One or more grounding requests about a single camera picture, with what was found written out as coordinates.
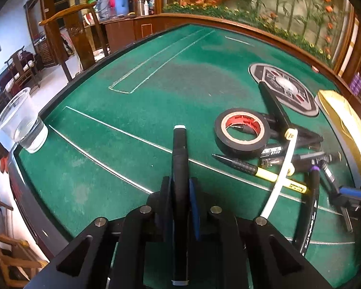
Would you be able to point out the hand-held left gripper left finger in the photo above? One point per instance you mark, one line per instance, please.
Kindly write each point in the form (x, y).
(168, 210)

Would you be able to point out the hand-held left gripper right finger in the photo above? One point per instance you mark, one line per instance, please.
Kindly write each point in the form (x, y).
(194, 204)

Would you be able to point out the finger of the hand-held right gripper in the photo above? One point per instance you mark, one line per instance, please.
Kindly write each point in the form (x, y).
(346, 218)
(352, 193)

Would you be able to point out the black pen with silver band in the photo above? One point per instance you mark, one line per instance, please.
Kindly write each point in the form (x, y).
(330, 176)

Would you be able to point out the black marker with white ends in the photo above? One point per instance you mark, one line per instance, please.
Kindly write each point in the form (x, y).
(180, 162)

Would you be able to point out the yellow pen with black grip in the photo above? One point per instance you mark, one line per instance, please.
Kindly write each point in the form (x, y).
(243, 166)

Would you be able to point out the gold lined box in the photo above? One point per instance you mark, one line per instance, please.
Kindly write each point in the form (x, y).
(346, 117)

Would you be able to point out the black curved tube purple end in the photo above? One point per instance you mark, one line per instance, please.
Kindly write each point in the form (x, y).
(314, 192)

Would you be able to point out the slim black marker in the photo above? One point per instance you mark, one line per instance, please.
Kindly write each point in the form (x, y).
(316, 159)

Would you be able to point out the black tape roll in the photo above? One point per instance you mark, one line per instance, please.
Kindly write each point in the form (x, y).
(222, 138)

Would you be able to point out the white plastic stick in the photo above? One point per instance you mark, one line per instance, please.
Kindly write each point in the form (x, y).
(281, 174)

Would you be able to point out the thick black marker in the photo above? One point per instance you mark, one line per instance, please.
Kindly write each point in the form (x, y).
(306, 135)

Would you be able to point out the black marker with white label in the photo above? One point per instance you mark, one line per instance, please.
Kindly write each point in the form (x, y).
(272, 150)

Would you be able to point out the purple cans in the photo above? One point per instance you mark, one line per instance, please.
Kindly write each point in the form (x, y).
(356, 82)

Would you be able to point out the black tube with cream ends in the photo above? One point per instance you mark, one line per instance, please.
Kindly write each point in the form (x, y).
(275, 105)

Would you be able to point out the grey table control panel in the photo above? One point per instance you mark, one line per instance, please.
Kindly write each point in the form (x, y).
(288, 85)

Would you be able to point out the small red white item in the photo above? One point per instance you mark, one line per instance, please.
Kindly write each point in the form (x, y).
(315, 69)

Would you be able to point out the light wooden chair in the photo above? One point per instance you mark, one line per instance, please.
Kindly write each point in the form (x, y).
(6, 259)

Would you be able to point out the clear plastic cup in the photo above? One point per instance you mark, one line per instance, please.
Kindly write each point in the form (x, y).
(21, 117)

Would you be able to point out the wooden cabinet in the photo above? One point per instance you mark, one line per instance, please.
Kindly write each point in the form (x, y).
(123, 33)

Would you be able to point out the tall wooden chair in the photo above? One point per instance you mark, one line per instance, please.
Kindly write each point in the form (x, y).
(78, 33)

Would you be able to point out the steel cup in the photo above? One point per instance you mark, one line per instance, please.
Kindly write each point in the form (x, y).
(140, 7)

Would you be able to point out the artificial flower planter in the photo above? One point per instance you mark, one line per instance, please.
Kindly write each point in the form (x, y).
(258, 9)

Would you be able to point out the wooden chair with cushion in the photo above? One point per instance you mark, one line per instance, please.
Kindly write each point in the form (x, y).
(18, 63)

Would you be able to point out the clear blue water jug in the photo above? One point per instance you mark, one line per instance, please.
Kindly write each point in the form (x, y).
(103, 7)

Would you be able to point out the blue thermos jug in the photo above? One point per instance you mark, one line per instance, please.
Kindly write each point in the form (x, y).
(121, 1)

